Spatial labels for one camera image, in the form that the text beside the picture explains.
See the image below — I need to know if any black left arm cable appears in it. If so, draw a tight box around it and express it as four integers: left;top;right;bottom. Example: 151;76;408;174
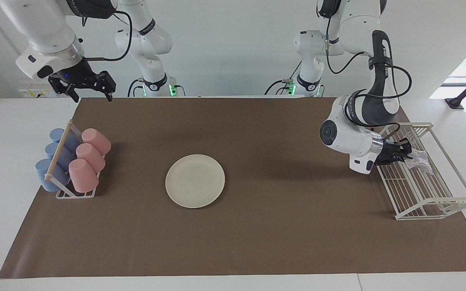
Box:
326;34;413;140

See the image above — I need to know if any pink plastic cup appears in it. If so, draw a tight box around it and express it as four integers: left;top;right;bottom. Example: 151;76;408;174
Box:
76;143;106;173
81;128;112;156
68;158;99;193

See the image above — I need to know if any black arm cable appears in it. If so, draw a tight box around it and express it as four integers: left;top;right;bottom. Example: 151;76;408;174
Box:
85;10;132;62
326;34;413;140

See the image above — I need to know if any cream round plate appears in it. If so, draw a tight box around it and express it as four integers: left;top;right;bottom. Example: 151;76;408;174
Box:
165;154;226;209

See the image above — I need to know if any blue plastic cup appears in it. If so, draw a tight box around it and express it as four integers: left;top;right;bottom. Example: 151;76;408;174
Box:
35;158;70;192
45;142;76;172
49;128;82;154

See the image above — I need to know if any white cup holder rack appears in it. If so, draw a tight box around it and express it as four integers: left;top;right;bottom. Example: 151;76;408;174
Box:
44;120;106;199

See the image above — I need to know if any black right base cable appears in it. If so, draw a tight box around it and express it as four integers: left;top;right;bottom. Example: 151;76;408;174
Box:
127;78;144;97

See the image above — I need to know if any white wire dish rack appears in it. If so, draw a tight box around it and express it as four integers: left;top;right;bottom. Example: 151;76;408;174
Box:
366;122;466;221

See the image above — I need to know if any white wall outlet box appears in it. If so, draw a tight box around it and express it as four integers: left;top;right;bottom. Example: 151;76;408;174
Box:
19;83;55;99

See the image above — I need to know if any black base cable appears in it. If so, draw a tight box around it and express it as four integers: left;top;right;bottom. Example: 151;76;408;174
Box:
127;78;144;97
264;61;303;96

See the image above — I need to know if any brown table mat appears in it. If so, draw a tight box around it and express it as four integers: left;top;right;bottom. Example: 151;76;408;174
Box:
0;96;466;279

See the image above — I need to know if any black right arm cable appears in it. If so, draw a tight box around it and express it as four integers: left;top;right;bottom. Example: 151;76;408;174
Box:
85;10;132;62

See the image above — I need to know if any black left base cable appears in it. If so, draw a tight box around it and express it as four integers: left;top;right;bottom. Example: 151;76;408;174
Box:
264;61;303;96

